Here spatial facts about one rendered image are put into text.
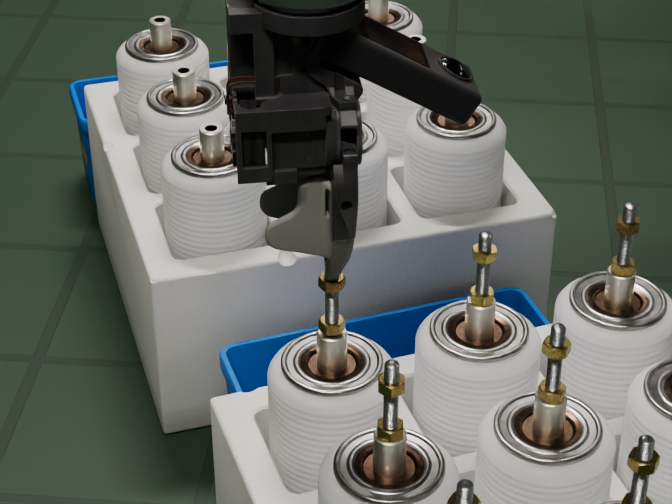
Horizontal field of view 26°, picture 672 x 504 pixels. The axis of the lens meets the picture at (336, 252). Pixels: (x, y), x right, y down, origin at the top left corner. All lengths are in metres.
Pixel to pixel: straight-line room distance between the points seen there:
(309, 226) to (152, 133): 0.46
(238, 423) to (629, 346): 0.30
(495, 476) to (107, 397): 0.54
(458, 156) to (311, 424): 0.39
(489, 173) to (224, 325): 0.29
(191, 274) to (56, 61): 0.84
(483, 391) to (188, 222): 0.36
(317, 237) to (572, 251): 0.72
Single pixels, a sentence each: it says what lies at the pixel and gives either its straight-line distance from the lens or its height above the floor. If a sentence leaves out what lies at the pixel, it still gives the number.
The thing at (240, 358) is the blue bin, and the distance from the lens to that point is 1.32.
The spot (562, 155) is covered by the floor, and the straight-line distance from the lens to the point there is 1.84.
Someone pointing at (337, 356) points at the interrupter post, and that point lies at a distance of 1.06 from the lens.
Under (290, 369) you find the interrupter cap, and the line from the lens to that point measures 1.07.
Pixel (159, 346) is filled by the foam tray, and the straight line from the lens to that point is 1.34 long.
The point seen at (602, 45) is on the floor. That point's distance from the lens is 2.13.
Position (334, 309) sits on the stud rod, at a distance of 1.04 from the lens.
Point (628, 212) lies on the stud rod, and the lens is 1.11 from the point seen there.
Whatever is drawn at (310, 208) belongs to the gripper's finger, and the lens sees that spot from 0.97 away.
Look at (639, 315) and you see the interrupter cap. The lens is 1.14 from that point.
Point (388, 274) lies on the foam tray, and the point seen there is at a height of 0.14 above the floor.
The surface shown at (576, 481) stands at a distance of 1.00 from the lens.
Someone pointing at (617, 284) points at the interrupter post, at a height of 0.27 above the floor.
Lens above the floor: 0.92
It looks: 34 degrees down
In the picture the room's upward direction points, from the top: straight up
